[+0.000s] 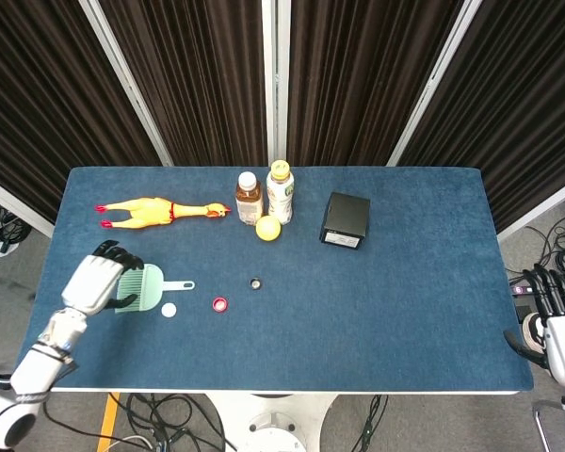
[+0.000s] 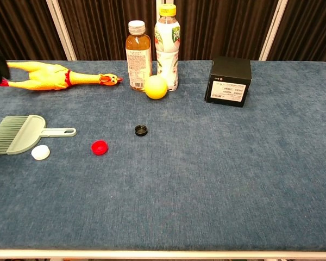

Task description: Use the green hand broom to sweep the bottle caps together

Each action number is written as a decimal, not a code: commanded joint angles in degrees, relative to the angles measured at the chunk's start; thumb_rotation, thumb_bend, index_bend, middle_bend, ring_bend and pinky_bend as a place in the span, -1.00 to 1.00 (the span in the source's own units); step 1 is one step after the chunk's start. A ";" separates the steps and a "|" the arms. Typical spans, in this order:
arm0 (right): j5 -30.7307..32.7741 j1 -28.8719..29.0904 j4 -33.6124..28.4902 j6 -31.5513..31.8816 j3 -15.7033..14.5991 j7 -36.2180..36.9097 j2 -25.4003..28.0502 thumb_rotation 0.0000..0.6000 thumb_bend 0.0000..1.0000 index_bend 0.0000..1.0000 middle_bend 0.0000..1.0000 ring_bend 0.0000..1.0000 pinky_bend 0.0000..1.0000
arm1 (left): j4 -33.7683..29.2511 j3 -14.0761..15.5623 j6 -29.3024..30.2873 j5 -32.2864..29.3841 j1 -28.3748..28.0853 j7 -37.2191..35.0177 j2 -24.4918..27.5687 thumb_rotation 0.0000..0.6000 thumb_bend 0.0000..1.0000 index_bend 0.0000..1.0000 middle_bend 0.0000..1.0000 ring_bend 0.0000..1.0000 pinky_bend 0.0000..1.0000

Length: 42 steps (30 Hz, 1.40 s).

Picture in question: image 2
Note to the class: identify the black bottle cap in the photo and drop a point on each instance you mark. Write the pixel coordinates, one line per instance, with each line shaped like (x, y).
(141, 130)

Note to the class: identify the red bottle cap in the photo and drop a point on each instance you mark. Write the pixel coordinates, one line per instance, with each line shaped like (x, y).
(99, 148)

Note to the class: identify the yellow rubber chicken toy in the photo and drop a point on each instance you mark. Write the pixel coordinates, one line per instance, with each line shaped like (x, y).
(43, 76)

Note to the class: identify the brown tea bottle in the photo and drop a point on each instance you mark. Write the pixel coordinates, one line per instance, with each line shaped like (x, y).
(138, 54)

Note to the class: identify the blue table cloth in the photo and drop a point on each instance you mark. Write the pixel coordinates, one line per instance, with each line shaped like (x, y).
(179, 176)

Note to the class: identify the yellow ball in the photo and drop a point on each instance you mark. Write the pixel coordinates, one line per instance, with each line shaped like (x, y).
(156, 87)

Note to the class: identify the small green hand broom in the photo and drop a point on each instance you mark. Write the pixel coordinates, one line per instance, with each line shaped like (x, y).
(30, 133)

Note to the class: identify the dark brown curtain panel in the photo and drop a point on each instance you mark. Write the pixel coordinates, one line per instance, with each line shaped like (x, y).
(21, 27)
(309, 27)
(103, 27)
(220, 27)

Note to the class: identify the black cardboard box white label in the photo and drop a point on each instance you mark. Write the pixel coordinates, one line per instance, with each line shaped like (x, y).
(228, 70)

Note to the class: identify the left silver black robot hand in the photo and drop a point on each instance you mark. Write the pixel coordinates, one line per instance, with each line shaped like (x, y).
(0, 65)

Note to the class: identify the white drink bottle yellow cap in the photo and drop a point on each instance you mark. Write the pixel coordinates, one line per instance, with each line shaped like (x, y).
(167, 54)

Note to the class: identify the white metal frame post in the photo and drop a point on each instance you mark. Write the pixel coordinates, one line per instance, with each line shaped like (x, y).
(273, 27)
(156, 2)
(62, 27)

